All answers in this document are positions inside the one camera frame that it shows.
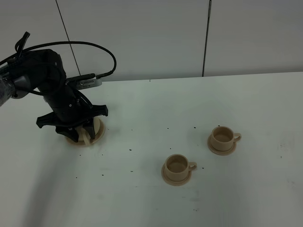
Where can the beige saucer far right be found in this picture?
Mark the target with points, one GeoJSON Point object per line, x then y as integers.
{"type": "Point", "coordinates": [221, 153]}

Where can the beige teacup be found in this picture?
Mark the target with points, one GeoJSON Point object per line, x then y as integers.
{"type": "Point", "coordinates": [177, 167]}
{"type": "Point", "coordinates": [223, 138]}

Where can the beige teacup near centre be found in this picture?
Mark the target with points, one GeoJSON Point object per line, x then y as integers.
{"type": "Point", "coordinates": [177, 167]}

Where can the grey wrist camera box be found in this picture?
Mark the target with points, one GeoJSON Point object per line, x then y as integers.
{"type": "Point", "coordinates": [84, 81]}

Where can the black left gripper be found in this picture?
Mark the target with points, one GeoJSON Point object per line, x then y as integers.
{"type": "Point", "coordinates": [44, 75]}

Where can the beige round teapot saucer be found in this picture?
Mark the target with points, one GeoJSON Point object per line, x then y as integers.
{"type": "Point", "coordinates": [101, 132]}

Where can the beige teacup far right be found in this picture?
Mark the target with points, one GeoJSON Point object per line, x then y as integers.
{"type": "Point", "coordinates": [223, 138]}

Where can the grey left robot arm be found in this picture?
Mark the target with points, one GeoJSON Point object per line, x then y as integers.
{"type": "Point", "coordinates": [11, 80]}

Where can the beige saucer near centre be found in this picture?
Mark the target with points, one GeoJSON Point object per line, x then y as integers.
{"type": "Point", "coordinates": [174, 183]}

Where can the beige ceramic teapot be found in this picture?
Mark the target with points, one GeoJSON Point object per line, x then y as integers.
{"type": "Point", "coordinates": [84, 138]}

